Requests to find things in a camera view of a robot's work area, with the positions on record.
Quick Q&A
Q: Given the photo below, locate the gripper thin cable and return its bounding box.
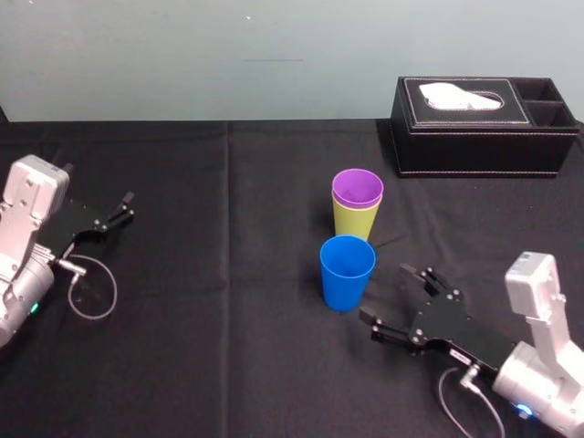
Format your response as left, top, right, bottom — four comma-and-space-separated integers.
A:
438, 363, 506, 438
54, 255, 119, 321

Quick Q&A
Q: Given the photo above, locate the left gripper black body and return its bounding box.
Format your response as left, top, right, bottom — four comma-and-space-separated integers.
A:
36, 199, 111, 262

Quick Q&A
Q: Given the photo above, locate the white tissue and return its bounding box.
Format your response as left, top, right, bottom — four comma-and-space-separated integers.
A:
419, 82, 506, 111

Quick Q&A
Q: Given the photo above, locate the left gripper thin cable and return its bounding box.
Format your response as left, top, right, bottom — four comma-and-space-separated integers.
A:
54, 255, 119, 321

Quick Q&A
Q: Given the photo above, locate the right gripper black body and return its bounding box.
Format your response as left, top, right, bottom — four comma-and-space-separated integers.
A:
407, 290, 520, 374

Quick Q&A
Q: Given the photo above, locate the blue plastic cup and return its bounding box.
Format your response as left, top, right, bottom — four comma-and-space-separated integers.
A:
318, 235, 378, 314

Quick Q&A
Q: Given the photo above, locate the black leather tissue box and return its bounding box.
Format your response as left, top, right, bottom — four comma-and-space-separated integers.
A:
390, 75, 580, 179

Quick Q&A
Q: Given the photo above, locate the right gripper thin cable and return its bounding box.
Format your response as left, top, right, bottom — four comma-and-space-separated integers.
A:
438, 363, 506, 438

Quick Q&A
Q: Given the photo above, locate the black table cloth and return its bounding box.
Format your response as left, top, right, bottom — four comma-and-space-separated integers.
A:
0, 119, 584, 438

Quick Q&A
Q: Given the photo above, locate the yellow-green plastic cup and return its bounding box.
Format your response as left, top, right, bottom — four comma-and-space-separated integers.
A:
331, 186, 382, 243

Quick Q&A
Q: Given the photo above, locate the purple plastic cup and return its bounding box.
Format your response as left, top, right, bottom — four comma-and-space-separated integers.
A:
331, 168, 384, 211

